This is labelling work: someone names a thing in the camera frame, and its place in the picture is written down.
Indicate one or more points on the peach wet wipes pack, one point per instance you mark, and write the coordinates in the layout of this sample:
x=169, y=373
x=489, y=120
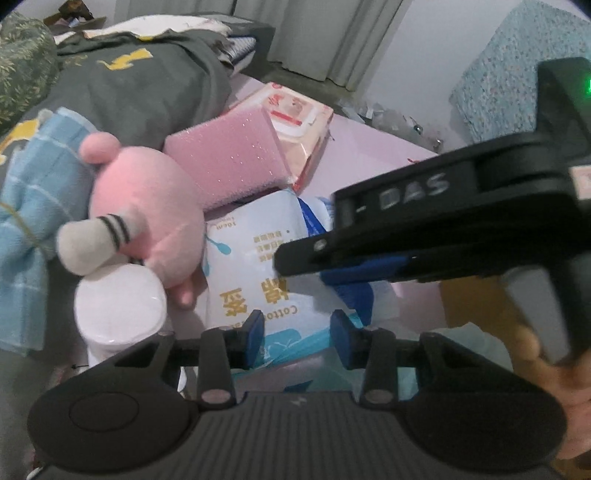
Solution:
x=302, y=115

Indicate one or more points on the grey blanket with yellow print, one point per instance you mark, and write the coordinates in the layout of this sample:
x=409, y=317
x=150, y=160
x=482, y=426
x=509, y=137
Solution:
x=138, y=92

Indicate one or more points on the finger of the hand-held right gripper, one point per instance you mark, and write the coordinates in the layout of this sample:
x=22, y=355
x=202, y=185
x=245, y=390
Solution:
x=360, y=270

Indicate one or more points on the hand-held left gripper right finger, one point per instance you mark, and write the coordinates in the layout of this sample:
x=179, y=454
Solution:
x=342, y=334

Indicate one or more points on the white and blue tissue pack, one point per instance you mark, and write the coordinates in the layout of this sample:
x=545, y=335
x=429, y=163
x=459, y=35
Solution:
x=249, y=258

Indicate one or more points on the blue plaid towel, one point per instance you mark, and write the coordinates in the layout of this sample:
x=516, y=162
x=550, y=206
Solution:
x=41, y=184

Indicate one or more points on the crumpled plastic clutter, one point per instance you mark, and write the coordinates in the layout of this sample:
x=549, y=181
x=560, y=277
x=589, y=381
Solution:
x=392, y=120

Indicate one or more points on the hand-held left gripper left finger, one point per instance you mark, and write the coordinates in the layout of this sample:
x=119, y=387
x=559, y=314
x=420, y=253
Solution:
x=255, y=334

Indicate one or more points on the white cloth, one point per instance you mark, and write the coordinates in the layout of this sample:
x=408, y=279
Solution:
x=152, y=27

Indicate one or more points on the white round cotton pad pack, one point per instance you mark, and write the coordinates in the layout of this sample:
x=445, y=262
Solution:
x=120, y=300

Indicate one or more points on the light teal cloth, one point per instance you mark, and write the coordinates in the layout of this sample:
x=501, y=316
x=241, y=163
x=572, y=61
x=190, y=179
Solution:
x=480, y=339

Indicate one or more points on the green floral pillow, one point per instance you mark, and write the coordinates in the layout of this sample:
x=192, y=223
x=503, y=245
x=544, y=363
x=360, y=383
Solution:
x=23, y=69

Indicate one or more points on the pink plush toy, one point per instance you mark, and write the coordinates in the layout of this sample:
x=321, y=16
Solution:
x=147, y=184

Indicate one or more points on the brown clutter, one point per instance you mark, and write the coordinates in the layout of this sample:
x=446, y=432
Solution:
x=74, y=14

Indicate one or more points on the person's right hand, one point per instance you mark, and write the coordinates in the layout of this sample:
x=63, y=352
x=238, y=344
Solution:
x=577, y=406

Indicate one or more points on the blue striped cloth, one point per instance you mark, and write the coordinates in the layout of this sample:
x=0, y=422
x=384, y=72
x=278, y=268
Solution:
x=238, y=50

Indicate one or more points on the grey curtain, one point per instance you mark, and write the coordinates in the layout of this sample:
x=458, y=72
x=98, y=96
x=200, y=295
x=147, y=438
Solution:
x=323, y=37

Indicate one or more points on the pink sponge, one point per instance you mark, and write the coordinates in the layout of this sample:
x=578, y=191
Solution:
x=221, y=157

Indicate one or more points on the blue speckled mattress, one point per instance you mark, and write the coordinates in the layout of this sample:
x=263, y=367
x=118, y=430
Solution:
x=508, y=55

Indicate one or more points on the cardboard box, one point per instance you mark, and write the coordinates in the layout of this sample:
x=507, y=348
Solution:
x=471, y=304

